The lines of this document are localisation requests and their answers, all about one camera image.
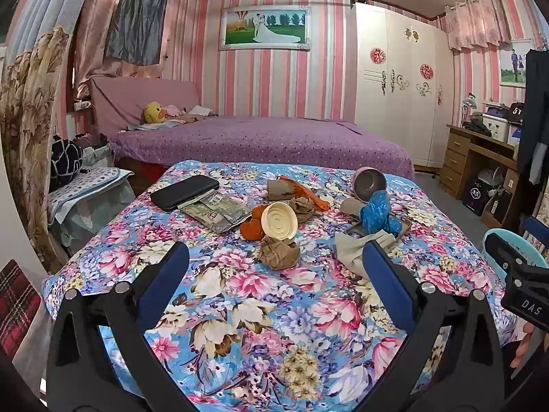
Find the large crumpled brown paper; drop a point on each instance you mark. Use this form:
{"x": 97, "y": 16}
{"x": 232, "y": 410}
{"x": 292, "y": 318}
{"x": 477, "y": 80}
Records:
{"x": 278, "y": 253}

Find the black bag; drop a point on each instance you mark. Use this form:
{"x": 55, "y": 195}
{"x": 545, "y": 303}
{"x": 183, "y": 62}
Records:
{"x": 514, "y": 113}

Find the yellow duck plush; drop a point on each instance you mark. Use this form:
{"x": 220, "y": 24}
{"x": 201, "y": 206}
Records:
{"x": 154, "y": 112}

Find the black white patterned pillow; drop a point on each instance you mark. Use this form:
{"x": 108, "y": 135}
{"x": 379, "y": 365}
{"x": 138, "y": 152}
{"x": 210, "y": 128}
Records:
{"x": 66, "y": 158}

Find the red plaid cloth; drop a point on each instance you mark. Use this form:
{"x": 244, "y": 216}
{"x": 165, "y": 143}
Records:
{"x": 17, "y": 304}

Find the small crumpled brown paper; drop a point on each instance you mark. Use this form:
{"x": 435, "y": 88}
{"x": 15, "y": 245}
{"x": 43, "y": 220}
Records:
{"x": 303, "y": 208}

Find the black wallet case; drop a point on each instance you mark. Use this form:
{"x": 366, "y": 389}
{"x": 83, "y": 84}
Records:
{"x": 184, "y": 192}

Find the pink covered headboard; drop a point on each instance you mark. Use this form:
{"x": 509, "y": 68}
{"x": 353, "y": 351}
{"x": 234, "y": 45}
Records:
{"x": 128, "y": 98}

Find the small framed couple photo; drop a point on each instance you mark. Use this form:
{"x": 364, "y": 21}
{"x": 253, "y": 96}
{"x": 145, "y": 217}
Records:
{"x": 512, "y": 64}

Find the white storage box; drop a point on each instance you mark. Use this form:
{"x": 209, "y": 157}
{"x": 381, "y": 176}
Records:
{"x": 495, "y": 126}

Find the desk lamp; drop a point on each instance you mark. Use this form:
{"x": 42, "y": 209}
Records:
{"x": 469, "y": 103}

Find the pink window curtain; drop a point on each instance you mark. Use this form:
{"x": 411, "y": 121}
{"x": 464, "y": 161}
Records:
{"x": 92, "y": 30}

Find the printed paper packet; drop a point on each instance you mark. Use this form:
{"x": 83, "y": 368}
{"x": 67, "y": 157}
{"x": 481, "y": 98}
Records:
{"x": 214, "y": 216}

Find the dark hanging jacket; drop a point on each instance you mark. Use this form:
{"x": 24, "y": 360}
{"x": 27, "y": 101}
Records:
{"x": 534, "y": 107}

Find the white wardrobe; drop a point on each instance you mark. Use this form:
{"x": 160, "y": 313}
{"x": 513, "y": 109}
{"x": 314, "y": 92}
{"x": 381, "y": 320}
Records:
{"x": 399, "y": 107}

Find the brown clothing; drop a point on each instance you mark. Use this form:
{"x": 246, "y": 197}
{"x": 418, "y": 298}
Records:
{"x": 199, "y": 113}

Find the tan cardboard piece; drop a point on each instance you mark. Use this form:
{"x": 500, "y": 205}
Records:
{"x": 278, "y": 189}

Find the polka dot cushion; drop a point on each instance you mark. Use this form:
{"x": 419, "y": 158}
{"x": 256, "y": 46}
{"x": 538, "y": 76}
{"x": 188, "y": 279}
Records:
{"x": 90, "y": 182}

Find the floral tablecloth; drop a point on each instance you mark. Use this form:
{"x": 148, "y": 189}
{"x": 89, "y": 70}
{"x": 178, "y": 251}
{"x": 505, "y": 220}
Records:
{"x": 257, "y": 317}

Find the black printed box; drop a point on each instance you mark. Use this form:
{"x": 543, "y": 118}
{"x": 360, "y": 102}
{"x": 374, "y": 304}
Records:
{"x": 474, "y": 195}

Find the blue plastic shoe cover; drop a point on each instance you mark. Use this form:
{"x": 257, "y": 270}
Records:
{"x": 377, "y": 212}

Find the small white fan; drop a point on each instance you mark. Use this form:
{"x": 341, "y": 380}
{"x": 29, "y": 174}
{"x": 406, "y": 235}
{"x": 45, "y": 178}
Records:
{"x": 489, "y": 180}

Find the pink plush toy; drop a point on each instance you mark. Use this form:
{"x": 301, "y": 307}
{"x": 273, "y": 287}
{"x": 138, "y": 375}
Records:
{"x": 173, "y": 110}

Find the grey crumpled cloth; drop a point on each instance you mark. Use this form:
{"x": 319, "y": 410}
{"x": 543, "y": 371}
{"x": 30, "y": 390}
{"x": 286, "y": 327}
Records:
{"x": 349, "y": 253}

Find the white power strip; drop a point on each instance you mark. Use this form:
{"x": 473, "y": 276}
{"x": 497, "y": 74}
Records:
{"x": 83, "y": 105}

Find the brown rectangular tray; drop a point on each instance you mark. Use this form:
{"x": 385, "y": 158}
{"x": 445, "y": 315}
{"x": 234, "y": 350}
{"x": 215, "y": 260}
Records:
{"x": 405, "y": 225}

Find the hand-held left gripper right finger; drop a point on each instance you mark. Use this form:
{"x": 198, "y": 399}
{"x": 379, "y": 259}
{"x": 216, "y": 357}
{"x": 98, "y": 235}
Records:
{"x": 388, "y": 285}

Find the pink curtain valance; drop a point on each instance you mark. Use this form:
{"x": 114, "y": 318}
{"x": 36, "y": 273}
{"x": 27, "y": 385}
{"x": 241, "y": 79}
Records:
{"x": 476, "y": 21}

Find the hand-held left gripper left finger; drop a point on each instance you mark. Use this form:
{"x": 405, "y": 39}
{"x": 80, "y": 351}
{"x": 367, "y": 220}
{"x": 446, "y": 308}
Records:
{"x": 163, "y": 285}

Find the orange peel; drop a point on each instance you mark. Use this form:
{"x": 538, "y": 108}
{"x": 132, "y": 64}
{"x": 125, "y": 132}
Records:
{"x": 251, "y": 228}

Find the orange plastic bag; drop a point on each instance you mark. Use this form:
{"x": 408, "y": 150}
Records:
{"x": 309, "y": 193}

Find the brown floral curtain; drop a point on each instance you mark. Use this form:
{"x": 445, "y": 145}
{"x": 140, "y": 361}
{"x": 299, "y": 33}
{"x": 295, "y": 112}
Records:
{"x": 30, "y": 128}

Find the wooden desk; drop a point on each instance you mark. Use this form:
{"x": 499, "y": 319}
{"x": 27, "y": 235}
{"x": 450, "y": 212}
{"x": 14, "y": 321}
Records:
{"x": 457, "y": 154}

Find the pink metal bowl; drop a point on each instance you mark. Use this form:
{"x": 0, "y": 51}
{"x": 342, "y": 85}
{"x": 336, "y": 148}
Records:
{"x": 371, "y": 184}

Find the purple bed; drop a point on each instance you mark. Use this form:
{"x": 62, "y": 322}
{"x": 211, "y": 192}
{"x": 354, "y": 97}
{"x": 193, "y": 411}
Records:
{"x": 278, "y": 141}

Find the grey blue cloth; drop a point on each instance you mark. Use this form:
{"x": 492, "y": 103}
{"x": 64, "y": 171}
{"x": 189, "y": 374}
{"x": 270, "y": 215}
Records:
{"x": 137, "y": 13}

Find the person's right hand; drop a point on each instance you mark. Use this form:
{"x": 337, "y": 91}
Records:
{"x": 522, "y": 347}

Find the light blue plastic basket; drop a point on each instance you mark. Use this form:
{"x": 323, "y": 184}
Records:
{"x": 487, "y": 261}

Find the cream plastic lid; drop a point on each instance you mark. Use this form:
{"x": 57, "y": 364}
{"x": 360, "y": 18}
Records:
{"x": 279, "y": 221}

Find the framed wedding photo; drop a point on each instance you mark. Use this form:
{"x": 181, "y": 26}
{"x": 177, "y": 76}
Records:
{"x": 264, "y": 28}

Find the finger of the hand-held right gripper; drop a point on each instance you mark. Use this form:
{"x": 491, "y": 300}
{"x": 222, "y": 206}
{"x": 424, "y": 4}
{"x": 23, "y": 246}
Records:
{"x": 536, "y": 229}
{"x": 502, "y": 251}

